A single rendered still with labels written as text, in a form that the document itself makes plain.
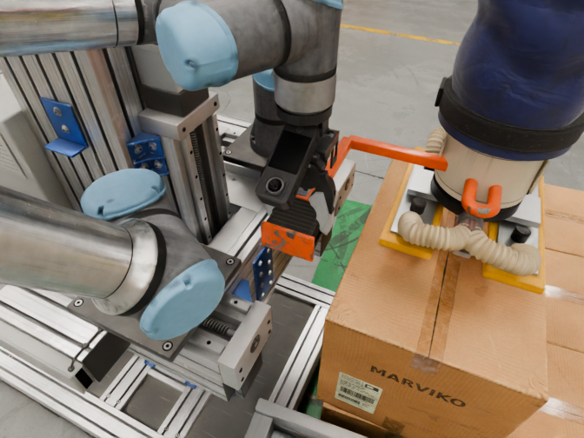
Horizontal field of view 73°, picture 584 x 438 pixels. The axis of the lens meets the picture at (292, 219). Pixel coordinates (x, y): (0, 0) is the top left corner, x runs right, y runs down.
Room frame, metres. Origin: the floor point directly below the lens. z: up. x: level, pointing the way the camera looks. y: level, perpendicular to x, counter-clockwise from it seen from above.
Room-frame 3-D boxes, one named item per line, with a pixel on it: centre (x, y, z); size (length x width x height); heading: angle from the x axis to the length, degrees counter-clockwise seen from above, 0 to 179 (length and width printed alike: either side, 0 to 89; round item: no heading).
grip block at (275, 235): (0.44, -0.01, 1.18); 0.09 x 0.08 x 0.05; 66
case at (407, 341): (0.61, -0.37, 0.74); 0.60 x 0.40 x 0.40; 157
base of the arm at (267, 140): (0.88, 0.03, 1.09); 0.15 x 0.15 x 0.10
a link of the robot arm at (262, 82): (0.89, 0.03, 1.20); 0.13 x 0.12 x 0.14; 1
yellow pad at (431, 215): (0.65, -0.28, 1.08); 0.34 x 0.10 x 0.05; 156
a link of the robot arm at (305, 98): (0.46, -0.01, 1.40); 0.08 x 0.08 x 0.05
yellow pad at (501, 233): (0.57, -0.45, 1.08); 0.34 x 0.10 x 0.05; 156
